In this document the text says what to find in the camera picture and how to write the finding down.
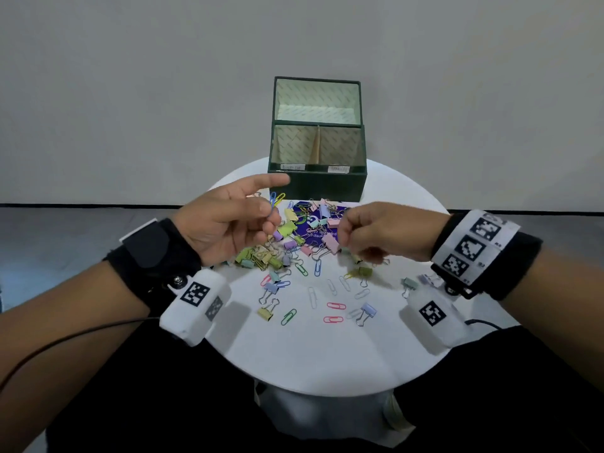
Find person's right hand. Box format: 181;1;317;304
336;201;452;265

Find person's left hand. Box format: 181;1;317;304
171;173;291;268

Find person's left forearm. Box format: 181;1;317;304
0;259;153;453

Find person's right forearm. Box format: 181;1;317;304
499;245;604;393

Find pile of pastel binder clips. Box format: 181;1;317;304
234;198;439;328

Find purple packet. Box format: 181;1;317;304
292;202;341;247

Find dark green compartment box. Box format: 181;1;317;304
267;76;368;203

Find scattered coloured paper clips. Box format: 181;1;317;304
260;199;373;326

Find white marker band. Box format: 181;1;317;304
431;210;521;286

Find person's black trousers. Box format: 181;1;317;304
46;320;604;453

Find black left wrist strap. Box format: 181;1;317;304
105;218;203;313

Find black wrist strap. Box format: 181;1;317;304
105;218;203;313
430;211;544;302

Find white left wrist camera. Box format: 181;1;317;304
159;269;232;348

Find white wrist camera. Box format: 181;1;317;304
159;269;232;348
405;283;469;350

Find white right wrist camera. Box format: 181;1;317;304
405;283;469;350

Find black right wrist strap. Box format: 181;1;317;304
430;211;544;302

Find white table pedestal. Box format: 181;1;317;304
254;378;417;441

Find black left camera cable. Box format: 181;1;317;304
0;317;161;393

